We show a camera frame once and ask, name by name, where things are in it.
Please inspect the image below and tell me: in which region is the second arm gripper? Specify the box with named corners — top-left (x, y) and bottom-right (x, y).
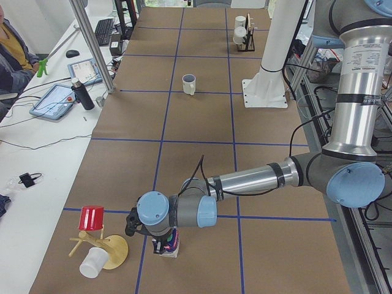
top-left (148, 228), bottom-right (175, 255)

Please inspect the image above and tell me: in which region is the milk carton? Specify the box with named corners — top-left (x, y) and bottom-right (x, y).
top-left (161, 228), bottom-right (179, 258)

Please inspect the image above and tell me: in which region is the white mug dark interior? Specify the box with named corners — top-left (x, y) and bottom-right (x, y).
top-left (182, 73), bottom-right (196, 96)

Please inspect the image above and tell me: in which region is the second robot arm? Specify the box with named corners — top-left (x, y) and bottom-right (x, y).
top-left (125, 1), bottom-right (391, 254)

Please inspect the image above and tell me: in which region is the white cup on stand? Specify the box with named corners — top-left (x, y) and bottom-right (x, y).
top-left (79, 247), bottom-right (109, 279)

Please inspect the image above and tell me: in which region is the red cup on stand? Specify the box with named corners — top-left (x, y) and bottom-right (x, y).
top-left (78, 205), bottom-right (104, 231)

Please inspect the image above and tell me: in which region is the wooden stand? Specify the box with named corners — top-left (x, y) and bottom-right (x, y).
top-left (68, 228), bottom-right (129, 270)

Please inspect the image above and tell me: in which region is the small black adapter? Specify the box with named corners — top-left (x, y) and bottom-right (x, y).
top-left (18, 173), bottom-right (42, 188)

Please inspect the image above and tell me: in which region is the black water bottle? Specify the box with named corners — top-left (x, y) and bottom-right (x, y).
top-left (71, 77), bottom-right (94, 110)

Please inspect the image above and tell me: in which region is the teach pendant near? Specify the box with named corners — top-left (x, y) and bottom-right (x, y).
top-left (29, 85), bottom-right (75, 121)

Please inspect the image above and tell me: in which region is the teach pendant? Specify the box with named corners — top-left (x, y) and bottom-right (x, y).
top-left (67, 58), bottom-right (102, 86)
top-left (29, 85), bottom-right (75, 121)

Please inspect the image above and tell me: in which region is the teach pendant far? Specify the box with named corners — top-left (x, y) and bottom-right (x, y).
top-left (67, 58), bottom-right (102, 86)

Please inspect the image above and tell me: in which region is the black computer mouse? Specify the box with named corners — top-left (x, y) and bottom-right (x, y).
top-left (66, 50), bottom-right (80, 58)

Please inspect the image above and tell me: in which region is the green clamp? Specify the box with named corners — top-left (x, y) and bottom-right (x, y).
top-left (36, 58), bottom-right (48, 78)

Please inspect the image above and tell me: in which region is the black keyboard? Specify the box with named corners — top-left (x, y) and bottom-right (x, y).
top-left (94, 18), bottom-right (114, 47)

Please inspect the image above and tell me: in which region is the seated person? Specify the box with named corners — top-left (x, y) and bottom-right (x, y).
top-left (1, 7), bottom-right (39, 94)

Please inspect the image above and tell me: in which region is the white mug with lettering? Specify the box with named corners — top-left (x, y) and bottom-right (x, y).
top-left (235, 15), bottom-right (247, 29)

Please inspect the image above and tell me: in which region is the aluminium frame post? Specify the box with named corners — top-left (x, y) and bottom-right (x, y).
top-left (69, 0), bottom-right (115, 94)

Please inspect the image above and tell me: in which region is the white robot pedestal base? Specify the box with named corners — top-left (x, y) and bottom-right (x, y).
top-left (242, 0), bottom-right (307, 108)

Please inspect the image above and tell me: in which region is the black wire cup rack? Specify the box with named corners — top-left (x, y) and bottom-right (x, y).
top-left (236, 13), bottom-right (255, 52)

